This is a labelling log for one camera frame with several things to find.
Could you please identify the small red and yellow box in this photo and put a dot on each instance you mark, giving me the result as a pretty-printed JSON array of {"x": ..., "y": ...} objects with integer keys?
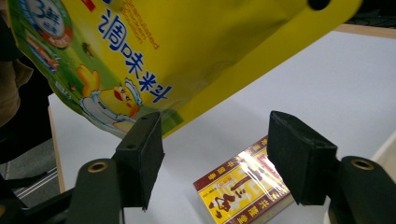
[{"x": 239, "y": 196}]

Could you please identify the yellow seasoning pouch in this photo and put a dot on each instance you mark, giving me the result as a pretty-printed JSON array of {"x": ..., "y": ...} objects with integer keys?
[{"x": 186, "y": 46}]

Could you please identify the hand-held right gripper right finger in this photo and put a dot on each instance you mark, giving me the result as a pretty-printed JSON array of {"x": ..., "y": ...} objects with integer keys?
[{"x": 299, "y": 155}]

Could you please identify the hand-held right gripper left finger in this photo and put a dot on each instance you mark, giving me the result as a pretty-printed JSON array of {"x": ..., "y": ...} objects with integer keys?
[{"x": 141, "y": 161}]

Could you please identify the aluminium rail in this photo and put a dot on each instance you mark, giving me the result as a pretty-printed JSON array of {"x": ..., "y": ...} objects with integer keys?
[{"x": 37, "y": 183}]

